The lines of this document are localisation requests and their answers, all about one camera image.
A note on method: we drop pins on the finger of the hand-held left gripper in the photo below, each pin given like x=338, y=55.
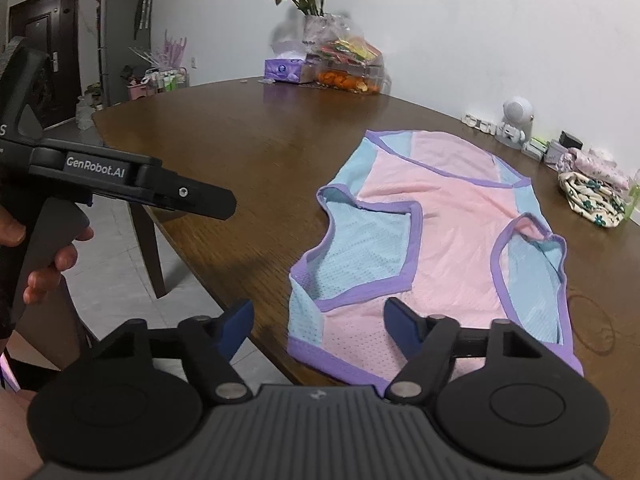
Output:
x=200, y=197

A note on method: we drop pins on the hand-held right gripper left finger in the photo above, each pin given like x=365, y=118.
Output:
x=235, y=327

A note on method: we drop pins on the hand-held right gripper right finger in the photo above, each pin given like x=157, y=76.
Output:
x=400, y=325

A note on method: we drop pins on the pink and blue mesh vest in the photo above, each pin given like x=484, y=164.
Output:
x=450, y=220

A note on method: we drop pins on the person's left hand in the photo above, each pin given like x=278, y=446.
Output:
x=65, y=260

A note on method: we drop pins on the dark entrance door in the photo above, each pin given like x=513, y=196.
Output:
x=45, y=55

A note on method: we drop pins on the cluttered storage cart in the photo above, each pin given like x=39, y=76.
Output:
x=160, y=84

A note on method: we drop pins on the grey refrigerator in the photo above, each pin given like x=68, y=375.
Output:
x=122, y=35

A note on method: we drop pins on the purple branch decoration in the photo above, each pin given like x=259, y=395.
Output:
x=172, y=50

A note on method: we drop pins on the purple tissue pack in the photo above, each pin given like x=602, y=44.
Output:
x=287, y=71

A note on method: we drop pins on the clear plastic snack bag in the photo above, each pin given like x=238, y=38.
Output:
x=345, y=60

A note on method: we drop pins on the white power strip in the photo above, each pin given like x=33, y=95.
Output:
x=479, y=124

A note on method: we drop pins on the small white green box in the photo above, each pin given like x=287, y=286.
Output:
x=536, y=149

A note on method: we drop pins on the cream floral folded cloth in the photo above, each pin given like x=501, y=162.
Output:
x=592, y=200

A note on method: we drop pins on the white robot toy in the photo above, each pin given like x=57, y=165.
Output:
x=516, y=120

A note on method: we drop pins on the person's leg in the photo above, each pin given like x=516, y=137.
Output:
x=17, y=440

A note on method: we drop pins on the small dark box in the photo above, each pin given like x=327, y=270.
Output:
x=570, y=140

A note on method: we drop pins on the pink floral folded cloth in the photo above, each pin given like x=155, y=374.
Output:
x=595, y=165

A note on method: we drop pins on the green bottle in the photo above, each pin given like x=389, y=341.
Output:
x=635, y=200

